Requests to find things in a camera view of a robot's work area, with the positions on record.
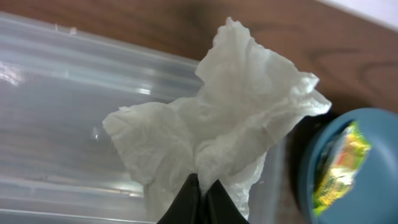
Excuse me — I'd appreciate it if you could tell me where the clear plastic waste bin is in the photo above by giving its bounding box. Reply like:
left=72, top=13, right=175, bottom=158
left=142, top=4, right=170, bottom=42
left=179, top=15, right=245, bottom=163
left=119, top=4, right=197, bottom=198
left=0, top=12, right=287, bottom=224

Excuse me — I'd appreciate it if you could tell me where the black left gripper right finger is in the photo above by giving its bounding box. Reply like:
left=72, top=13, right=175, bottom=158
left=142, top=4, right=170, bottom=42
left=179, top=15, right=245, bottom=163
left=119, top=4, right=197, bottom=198
left=206, top=180, right=249, bottom=224

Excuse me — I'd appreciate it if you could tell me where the white paper napkin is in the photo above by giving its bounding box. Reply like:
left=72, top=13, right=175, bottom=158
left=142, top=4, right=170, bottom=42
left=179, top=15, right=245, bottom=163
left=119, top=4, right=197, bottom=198
left=103, top=18, right=331, bottom=222

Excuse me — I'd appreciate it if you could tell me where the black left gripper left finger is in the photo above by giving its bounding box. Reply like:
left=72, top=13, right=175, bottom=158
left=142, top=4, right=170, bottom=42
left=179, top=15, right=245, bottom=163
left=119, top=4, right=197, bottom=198
left=157, top=174, right=201, bottom=224

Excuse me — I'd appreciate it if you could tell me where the yellow green snack wrapper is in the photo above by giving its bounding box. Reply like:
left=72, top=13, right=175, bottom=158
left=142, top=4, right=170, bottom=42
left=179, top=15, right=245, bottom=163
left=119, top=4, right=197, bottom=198
left=313, top=120, right=371, bottom=217

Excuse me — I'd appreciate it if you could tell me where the dark blue plate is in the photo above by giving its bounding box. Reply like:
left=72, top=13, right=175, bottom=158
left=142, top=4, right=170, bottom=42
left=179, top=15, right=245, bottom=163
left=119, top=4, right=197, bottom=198
left=297, top=108, right=397, bottom=224

